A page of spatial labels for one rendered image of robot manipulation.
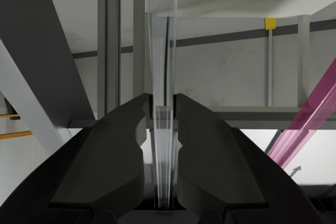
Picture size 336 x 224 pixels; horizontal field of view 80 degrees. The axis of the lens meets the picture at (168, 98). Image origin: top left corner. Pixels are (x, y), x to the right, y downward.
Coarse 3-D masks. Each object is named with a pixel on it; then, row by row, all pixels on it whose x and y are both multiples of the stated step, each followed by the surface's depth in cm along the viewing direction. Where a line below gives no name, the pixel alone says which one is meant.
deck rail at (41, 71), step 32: (0, 0) 10; (32, 0) 12; (0, 32) 10; (32, 32) 12; (0, 64) 11; (32, 64) 12; (64, 64) 16; (32, 96) 13; (64, 96) 16; (32, 128) 15; (64, 128) 16
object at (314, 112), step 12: (324, 84) 13; (312, 96) 14; (324, 96) 13; (312, 108) 14; (324, 108) 14; (300, 120) 15; (312, 120) 14; (324, 120) 14; (288, 132) 17; (300, 132) 15; (312, 132) 15; (276, 144) 18; (288, 144) 17; (300, 144) 17; (276, 156) 18; (288, 156) 18
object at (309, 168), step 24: (72, 120) 17; (96, 120) 17; (240, 120) 18; (264, 120) 18; (288, 120) 23; (144, 144) 19; (264, 144) 19; (312, 144) 19; (144, 168) 22; (288, 168) 22; (312, 168) 22; (144, 192) 26; (312, 192) 26
